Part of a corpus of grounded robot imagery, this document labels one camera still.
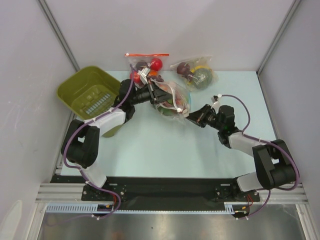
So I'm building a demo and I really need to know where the olive green plastic basket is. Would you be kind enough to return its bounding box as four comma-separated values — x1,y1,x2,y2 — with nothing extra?
56,65,135,139

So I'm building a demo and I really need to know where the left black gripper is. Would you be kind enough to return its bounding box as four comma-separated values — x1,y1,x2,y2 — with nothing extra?
129,80,173,106

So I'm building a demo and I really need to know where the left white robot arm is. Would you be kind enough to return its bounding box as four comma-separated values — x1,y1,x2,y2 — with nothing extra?
61,79,175,200

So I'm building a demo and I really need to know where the aluminium frame post left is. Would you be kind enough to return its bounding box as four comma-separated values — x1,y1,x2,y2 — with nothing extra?
36,0,80,72

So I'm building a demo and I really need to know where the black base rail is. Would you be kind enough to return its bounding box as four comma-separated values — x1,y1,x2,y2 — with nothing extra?
49,175,261,211

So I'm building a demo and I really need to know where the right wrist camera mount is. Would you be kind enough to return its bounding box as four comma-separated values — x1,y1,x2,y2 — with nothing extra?
211,94,222,112

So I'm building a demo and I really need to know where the clear bag with melon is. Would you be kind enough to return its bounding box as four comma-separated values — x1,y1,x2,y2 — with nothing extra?
169,55,219,91

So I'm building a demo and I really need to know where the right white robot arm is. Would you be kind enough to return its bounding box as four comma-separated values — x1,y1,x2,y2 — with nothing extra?
186,104,300,201

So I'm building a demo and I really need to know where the polka dot strawberry bag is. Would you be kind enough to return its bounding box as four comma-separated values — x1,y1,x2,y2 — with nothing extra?
152,79,192,126

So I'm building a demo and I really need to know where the red zip fruit bag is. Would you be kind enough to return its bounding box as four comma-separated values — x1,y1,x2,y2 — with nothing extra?
124,52,170,88

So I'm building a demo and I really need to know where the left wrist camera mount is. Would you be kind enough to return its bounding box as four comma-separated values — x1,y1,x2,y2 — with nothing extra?
137,67,151,86

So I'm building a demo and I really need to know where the aluminium frame post right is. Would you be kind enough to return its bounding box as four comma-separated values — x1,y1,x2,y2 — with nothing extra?
256,0,302,77

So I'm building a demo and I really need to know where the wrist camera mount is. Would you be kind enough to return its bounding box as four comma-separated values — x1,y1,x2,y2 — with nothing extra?
137,67,151,86
211,94,222,112

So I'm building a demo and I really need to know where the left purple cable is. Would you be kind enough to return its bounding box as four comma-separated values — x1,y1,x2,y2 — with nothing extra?
61,63,137,222

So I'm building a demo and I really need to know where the aluminium frame post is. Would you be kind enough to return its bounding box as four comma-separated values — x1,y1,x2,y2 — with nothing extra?
36,0,80,72
256,0,302,77

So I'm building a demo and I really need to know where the white cable duct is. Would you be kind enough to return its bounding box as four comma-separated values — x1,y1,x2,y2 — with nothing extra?
45,202,251,215

